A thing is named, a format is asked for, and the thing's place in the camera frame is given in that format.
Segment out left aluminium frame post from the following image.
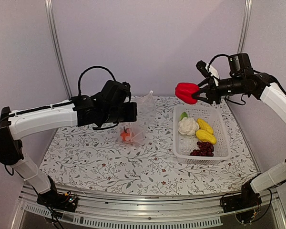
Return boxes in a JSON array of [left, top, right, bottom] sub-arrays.
[[44, 0, 72, 98]]

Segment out floral table mat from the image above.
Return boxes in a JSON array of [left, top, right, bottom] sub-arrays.
[[40, 97, 259, 196]]

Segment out front aluminium rail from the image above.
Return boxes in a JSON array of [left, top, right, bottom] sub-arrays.
[[11, 184, 286, 229]]

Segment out dark red toy grapes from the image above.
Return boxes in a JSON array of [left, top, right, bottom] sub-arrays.
[[190, 141, 214, 157]]

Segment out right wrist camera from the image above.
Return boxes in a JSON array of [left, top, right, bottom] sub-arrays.
[[196, 61, 220, 86]]

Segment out orange toy pumpkin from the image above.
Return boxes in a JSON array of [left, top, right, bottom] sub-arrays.
[[120, 127, 134, 143]]

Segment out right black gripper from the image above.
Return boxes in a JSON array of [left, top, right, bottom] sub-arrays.
[[192, 76, 244, 104]]

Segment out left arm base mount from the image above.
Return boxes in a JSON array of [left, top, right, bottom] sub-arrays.
[[37, 187, 78, 212]]

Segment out aluminium frame post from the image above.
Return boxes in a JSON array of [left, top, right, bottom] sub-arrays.
[[237, 0, 253, 53], [44, 0, 72, 98]]

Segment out red toy bell pepper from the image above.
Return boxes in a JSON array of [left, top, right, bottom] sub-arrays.
[[175, 83, 200, 104]]

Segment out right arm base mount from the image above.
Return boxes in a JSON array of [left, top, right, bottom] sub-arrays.
[[219, 185, 262, 224]]

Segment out right aluminium frame post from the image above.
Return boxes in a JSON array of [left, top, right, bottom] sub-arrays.
[[237, 0, 253, 53]]

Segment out white plastic basket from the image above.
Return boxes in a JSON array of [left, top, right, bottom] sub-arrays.
[[173, 105, 231, 165]]

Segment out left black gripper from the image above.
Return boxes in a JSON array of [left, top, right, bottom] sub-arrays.
[[102, 102, 137, 124]]

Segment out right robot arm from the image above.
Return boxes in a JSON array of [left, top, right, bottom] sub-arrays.
[[191, 53, 286, 208]]

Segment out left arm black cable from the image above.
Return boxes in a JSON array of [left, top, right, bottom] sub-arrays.
[[77, 65, 117, 96]]

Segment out clear zip top bag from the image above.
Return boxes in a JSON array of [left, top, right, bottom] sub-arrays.
[[117, 90, 156, 145]]

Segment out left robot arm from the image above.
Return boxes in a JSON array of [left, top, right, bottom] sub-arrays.
[[0, 80, 137, 207]]

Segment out white toy cauliflower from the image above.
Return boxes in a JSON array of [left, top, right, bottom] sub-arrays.
[[178, 117, 200, 136]]

